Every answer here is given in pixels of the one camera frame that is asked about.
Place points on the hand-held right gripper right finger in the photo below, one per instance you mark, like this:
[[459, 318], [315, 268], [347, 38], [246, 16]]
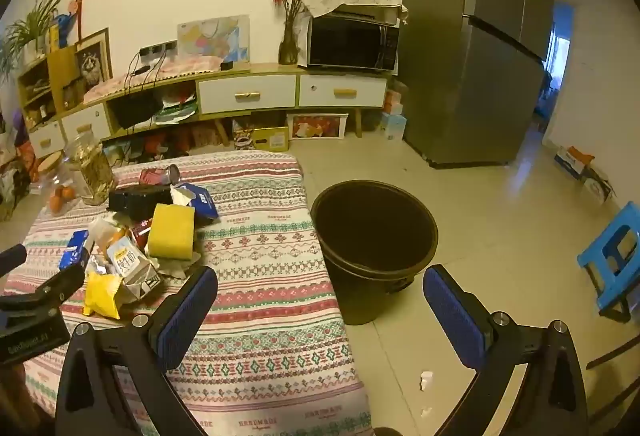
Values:
[[455, 321]]

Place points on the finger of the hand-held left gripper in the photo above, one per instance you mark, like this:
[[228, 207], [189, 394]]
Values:
[[11, 258], [60, 285]]

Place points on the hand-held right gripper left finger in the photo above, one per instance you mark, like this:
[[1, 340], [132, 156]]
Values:
[[187, 316]]

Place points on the blue biscuit box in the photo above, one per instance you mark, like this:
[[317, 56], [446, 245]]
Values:
[[200, 206]]

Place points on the black rectangular box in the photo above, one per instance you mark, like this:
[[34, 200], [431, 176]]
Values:
[[137, 203]]

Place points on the black plastic trash bucket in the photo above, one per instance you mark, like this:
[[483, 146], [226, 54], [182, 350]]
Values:
[[375, 236]]

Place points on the blue snack packet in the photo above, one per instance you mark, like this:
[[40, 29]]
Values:
[[75, 250]]

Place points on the yellow snack packet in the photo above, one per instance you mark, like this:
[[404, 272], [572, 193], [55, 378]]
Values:
[[102, 293]]

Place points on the crumpled grey wrapper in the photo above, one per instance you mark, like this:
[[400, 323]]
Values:
[[175, 267]]

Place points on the white paper scrap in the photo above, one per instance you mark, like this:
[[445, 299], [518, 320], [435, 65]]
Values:
[[426, 381]]

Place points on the white milk carton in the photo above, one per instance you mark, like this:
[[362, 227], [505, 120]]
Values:
[[131, 268]]

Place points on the oranges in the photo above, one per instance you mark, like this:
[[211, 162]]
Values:
[[62, 198]]

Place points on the yellow sponge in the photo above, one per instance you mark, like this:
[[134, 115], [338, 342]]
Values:
[[171, 231]]

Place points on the patterned striped tablecloth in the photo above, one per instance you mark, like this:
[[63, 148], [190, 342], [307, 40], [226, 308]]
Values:
[[270, 266]]

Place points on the red wrapper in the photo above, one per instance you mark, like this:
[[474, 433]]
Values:
[[141, 231]]

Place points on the glass jar with wooden lid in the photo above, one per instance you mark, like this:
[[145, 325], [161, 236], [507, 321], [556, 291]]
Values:
[[92, 170]]

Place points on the small white cabinet drawer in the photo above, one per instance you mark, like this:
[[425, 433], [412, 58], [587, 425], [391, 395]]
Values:
[[85, 120], [46, 140]]

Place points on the red drink can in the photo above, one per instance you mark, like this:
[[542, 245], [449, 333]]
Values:
[[157, 176]]

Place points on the blue plastic stool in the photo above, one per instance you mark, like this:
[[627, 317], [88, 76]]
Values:
[[607, 256]]

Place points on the yellow open shelf unit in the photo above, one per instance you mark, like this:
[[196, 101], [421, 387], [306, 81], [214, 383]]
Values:
[[37, 85]]

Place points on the black bag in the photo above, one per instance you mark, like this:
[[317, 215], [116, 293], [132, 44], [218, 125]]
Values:
[[137, 108]]

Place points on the yellow cardboard box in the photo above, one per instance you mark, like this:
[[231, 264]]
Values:
[[272, 139]]

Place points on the white cardboard box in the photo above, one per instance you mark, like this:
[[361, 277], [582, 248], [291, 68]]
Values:
[[597, 186]]

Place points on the cardboard box with orange print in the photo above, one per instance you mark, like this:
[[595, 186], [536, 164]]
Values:
[[572, 160]]

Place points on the large white cabinet drawer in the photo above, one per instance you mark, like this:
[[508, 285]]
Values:
[[245, 93]]

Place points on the framed red picture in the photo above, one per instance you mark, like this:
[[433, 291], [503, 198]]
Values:
[[317, 125]]

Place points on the green potted plant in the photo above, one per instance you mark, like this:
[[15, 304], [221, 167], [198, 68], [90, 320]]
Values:
[[30, 23]]

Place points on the pink patterned cloth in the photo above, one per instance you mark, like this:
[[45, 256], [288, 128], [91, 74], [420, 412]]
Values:
[[170, 68]]

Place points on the wooden tv cabinet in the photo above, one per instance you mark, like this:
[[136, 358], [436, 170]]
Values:
[[250, 69]]

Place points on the grey refrigerator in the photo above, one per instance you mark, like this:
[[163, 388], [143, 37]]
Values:
[[450, 65]]

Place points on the white drawer with round hole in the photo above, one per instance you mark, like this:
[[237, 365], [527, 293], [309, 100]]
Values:
[[342, 90]]

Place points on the map poster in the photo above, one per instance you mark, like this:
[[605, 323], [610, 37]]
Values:
[[215, 35]]

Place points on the glass vase with dried twigs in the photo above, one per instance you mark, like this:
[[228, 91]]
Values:
[[288, 50]]

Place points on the black microwave oven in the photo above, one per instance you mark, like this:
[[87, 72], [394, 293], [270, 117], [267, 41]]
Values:
[[350, 40]]

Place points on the wall power strip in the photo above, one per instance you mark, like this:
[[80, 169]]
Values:
[[157, 49]]

